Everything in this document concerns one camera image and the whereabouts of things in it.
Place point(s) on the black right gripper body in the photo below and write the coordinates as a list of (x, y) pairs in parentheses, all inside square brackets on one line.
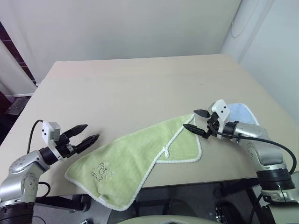
[(213, 127)]

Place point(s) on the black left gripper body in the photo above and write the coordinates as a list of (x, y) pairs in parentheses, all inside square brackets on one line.
[(67, 147)]

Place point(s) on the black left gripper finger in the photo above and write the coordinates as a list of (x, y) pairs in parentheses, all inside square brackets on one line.
[(88, 141), (76, 130)]

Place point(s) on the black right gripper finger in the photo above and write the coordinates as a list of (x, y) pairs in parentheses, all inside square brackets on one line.
[(202, 113), (195, 129)]

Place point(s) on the green towel with white trim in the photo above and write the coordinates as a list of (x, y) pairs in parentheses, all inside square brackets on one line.
[(130, 151)]

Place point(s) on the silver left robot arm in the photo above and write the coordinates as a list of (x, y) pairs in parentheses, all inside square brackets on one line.
[(18, 168)]

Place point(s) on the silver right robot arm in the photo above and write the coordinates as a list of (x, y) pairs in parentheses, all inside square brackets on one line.
[(268, 151)]

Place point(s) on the blue cloth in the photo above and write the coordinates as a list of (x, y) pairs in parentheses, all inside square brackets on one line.
[(243, 114)]

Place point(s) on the black caster wheel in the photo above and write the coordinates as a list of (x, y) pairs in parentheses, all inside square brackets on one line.
[(85, 205)]

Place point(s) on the light grey robot torso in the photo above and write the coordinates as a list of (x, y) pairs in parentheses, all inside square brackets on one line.
[(163, 220)]

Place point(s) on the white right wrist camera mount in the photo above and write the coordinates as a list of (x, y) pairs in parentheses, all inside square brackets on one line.
[(222, 109)]

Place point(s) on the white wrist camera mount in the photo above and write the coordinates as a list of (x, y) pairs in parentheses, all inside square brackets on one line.
[(222, 109), (47, 131)]

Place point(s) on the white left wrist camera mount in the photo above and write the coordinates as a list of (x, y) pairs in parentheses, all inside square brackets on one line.
[(47, 131)]

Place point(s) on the dark wall pillar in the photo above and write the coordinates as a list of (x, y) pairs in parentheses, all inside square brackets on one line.
[(14, 50)]

